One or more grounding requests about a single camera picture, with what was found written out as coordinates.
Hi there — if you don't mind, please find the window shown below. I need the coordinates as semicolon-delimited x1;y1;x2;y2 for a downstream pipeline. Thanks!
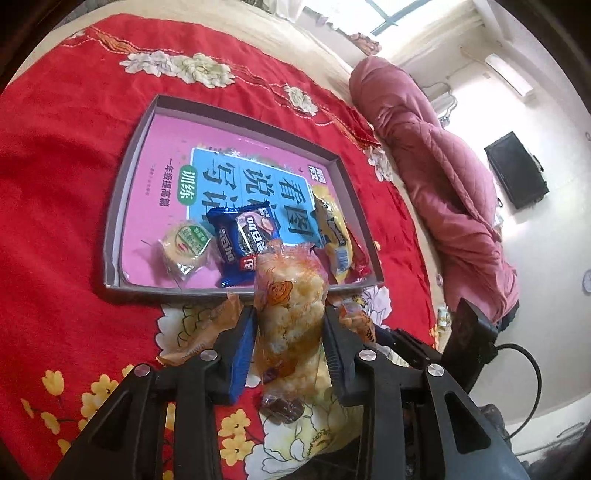
365;0;467;38

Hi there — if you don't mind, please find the white air conditioner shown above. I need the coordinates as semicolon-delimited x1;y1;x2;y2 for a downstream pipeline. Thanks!
485;53;536;97

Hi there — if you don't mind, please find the gold snack packet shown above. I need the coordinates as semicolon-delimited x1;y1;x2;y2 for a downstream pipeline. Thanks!
311;185;356;282

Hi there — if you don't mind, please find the pink book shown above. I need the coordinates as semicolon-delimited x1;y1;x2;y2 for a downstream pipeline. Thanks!
119;114;345;289

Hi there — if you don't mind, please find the pink quilt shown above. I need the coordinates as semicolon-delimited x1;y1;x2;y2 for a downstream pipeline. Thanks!
348;55;520;324

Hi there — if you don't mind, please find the round cake packet green label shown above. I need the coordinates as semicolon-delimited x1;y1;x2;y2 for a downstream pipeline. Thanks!
159;222;215;280

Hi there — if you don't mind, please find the blue cookie packet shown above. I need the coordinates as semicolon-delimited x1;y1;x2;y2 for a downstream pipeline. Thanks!
205;203;273;289

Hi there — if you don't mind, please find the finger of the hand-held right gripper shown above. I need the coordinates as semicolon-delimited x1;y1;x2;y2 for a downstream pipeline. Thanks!
376;325;444;368

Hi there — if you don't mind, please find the puffed snack packet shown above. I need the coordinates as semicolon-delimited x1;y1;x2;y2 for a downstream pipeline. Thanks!
254;242;333;407

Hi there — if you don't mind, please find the red snack packet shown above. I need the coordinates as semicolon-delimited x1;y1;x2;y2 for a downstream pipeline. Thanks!
344;226;372;282

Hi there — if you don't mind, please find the grey cardboard box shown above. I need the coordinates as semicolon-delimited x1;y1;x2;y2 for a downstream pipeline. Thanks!
102;95;385;303

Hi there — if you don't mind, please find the black cable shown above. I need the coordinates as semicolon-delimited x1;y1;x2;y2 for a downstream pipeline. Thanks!
494;342;543;439

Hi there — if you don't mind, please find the black television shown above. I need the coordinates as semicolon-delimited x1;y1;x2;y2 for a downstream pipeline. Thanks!
485;131;550;210

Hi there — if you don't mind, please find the dark cookie packet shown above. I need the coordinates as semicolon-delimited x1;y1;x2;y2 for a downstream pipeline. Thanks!
235;205;282;273

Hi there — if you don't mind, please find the orange snack packet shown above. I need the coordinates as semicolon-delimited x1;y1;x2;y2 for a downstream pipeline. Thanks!
157;293;243;367
339;300;377;347

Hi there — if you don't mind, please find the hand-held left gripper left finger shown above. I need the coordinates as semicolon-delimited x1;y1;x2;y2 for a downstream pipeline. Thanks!
51;305;259;480

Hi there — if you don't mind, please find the red floral blanket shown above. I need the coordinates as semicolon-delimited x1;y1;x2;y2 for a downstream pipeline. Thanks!
0;14;439;480

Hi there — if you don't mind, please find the dark candy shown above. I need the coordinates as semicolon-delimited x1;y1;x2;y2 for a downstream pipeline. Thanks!
259;397;305;423

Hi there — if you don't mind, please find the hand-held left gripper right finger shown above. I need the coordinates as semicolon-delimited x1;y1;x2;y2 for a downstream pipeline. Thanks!
321;305;532;480

